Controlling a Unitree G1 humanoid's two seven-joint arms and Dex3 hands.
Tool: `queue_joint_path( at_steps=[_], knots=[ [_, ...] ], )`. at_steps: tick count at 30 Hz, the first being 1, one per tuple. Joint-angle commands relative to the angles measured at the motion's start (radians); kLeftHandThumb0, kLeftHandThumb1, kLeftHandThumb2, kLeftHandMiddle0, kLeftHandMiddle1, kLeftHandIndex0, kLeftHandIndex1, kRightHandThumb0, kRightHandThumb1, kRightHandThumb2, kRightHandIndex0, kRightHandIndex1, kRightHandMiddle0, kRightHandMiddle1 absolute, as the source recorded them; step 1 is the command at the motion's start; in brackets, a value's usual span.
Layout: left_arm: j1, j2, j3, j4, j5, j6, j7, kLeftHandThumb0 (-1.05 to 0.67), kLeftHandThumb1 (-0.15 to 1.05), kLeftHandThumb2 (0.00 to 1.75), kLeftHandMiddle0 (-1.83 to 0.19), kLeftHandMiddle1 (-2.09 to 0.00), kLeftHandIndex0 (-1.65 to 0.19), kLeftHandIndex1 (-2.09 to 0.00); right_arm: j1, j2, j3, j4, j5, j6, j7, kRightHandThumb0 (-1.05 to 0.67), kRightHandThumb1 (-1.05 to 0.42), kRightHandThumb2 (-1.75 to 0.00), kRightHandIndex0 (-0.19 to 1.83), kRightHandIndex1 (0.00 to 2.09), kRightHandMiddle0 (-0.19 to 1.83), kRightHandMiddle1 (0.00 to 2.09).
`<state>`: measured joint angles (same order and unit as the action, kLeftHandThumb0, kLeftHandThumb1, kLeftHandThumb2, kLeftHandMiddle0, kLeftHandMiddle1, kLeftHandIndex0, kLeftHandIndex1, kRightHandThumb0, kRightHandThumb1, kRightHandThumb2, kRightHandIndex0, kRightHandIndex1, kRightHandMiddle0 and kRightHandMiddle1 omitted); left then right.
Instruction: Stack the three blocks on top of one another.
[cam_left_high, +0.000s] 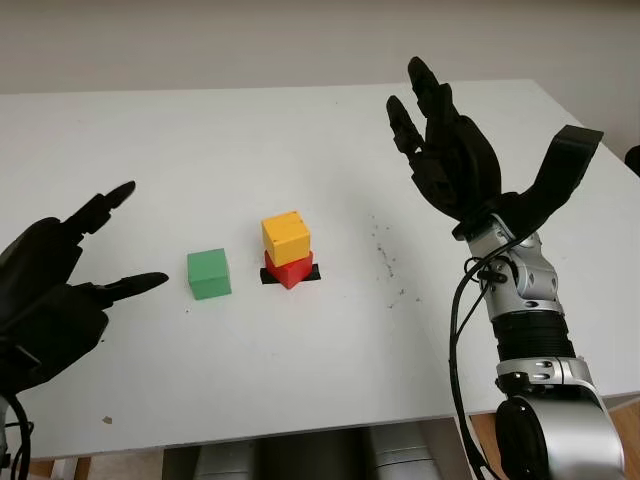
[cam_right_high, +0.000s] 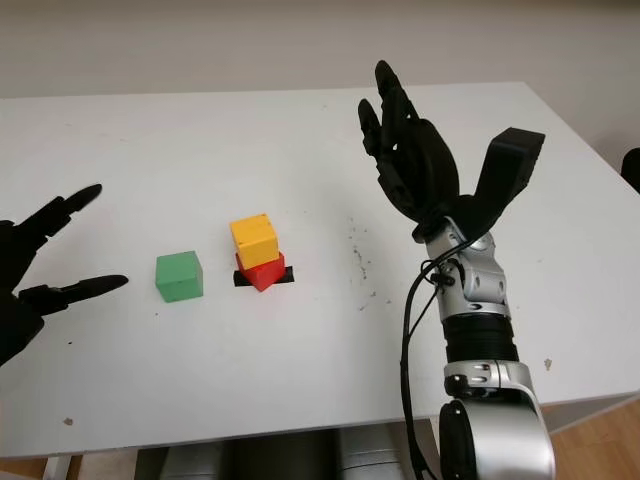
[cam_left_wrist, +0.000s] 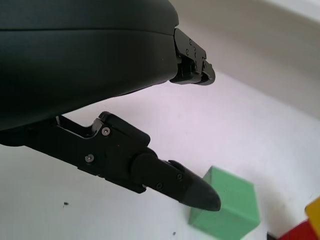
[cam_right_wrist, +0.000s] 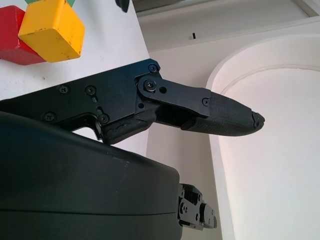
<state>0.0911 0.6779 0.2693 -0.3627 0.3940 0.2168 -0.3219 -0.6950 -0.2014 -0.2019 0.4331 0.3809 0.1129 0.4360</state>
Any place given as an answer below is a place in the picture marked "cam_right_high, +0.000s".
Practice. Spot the black tape strip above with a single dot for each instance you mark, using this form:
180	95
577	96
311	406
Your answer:
290	276

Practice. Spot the green wooden cube block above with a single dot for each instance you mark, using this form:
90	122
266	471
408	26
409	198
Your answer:
177	277

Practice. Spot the white table leg frame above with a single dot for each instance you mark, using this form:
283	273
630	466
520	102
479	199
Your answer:
590	415
55	467

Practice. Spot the dark object beside table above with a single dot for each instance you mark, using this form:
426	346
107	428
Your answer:
632	170

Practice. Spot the red wooden cube block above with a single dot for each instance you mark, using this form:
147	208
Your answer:
265	277

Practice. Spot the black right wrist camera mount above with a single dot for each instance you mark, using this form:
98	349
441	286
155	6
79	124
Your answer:
505	175

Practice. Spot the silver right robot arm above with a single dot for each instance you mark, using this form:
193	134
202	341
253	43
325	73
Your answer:
485	350

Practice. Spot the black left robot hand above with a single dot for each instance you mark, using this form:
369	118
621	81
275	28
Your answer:
15	280

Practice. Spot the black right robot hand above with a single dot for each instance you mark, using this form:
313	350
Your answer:
425	165

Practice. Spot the yellow wooden cube block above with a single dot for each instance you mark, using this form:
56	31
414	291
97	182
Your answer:
255	240

